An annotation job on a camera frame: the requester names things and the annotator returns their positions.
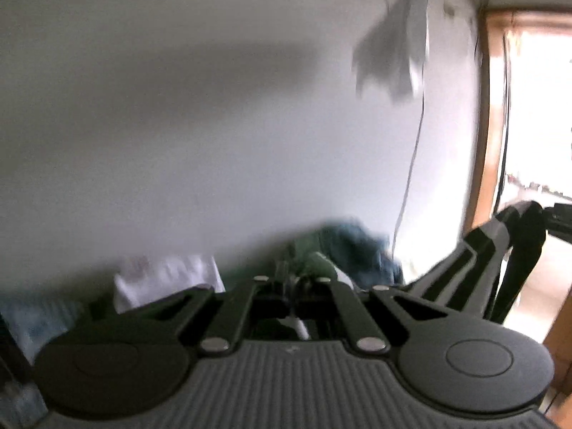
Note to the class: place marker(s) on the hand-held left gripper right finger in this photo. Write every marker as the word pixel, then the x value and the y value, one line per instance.
pixel 308 290

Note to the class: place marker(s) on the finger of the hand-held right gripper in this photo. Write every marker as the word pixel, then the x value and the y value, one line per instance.
pixel 480 241
pixel 523 259

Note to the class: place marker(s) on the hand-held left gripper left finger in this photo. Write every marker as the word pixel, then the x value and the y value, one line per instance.
pixel 282 283

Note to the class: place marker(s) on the folded white clothes stack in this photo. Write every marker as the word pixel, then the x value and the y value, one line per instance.
pixel 170 277

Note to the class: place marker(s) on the green striped garment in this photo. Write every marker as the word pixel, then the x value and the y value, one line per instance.
pixel 313 250

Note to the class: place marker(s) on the dark blue towel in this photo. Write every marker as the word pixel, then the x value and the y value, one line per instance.
pixel 362 250

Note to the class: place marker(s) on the wooden furniture panel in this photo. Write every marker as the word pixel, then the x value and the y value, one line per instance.
pixel 561 335

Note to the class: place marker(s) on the hanging white cloth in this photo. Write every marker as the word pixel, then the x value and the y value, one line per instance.
pixel 393 44

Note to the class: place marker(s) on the blue patterned cloth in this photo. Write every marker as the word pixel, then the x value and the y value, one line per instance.
pixel 40 321

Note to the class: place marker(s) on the wooden door frame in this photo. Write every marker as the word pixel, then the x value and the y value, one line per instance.
pixel 489 143

